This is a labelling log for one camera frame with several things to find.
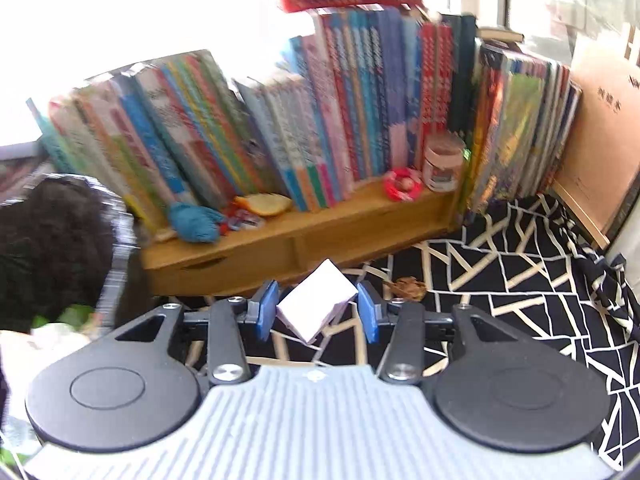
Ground small pink white packet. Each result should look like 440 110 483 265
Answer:
277 259 358 344

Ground black trash bag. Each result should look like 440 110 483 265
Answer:
1 174 152 333

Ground green clear snack bag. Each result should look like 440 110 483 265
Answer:
32 304 94 332

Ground torn white orange cardboard box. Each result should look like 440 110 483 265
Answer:
1 323 91 439

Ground row of upright books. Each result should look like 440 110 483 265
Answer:
30 8 477 233

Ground thin picture books row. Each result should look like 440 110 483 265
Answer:
461 40 582 221

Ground brown dried leaf scrap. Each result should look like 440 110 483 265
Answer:
386 276 426 302

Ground wooden desk shelf with drawers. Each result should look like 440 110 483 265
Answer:
142 179 460 296

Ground red white charm toy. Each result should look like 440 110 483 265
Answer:
219 206 265 235

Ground orange peel on shelf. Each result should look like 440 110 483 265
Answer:
234 193 293 218

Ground blue yarn ball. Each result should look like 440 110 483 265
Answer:
168 203 227 243

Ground red crochet flower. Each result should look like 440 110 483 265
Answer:
383 167 423 202

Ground black white patterned tablecloth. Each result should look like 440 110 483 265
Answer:
184 193 640 470

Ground small white plastic jar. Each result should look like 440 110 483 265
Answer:
423 132 465 193

